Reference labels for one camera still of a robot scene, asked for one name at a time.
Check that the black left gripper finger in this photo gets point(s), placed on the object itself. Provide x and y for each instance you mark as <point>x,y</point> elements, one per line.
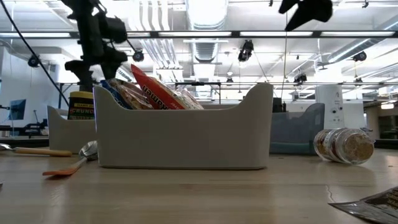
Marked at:
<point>85,77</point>
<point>112,62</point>

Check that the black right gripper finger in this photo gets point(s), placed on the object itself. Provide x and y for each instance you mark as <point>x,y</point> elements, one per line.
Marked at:
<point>314,11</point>
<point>289,5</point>

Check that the dark jar yellow lid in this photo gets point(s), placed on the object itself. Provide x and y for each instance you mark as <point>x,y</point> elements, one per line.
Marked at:
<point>81,109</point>

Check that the blue yellow ramen packet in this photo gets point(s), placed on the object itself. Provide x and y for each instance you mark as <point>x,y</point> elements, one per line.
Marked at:
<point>130,96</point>

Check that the red ramen packet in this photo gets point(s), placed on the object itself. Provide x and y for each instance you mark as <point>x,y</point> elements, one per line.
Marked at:
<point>158,93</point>

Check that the brown foil packet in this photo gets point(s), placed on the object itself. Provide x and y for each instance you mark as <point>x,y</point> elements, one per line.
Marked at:
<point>373,208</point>

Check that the black ceiling spotlight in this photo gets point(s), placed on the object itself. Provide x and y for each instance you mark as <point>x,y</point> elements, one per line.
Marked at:
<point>360,56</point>
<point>138,56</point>
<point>300,78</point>
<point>245,51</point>
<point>33,61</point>

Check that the black overhead beam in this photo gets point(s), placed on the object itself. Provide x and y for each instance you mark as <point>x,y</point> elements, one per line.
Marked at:
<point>236,34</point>

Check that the white plastic bin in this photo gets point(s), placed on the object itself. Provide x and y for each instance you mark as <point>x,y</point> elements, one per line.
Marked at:
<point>68,137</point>
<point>186,140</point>

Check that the blue computer monitor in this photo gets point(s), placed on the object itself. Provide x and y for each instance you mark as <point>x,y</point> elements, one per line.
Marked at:
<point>17,109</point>

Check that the white cylindrical appliance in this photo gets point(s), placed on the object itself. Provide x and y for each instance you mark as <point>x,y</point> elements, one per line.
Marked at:
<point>329,105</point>

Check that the dark grey translucent bin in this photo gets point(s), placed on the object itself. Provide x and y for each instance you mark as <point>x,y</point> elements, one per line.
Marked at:
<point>295,130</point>

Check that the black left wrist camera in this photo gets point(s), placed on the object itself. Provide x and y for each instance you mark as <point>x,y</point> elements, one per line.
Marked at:
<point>115,29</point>

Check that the silver ventilation duct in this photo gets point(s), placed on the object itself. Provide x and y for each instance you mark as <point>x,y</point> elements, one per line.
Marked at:
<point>205,18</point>

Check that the black aluminium table frame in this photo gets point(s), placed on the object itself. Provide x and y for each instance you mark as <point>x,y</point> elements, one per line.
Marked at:
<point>25,141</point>

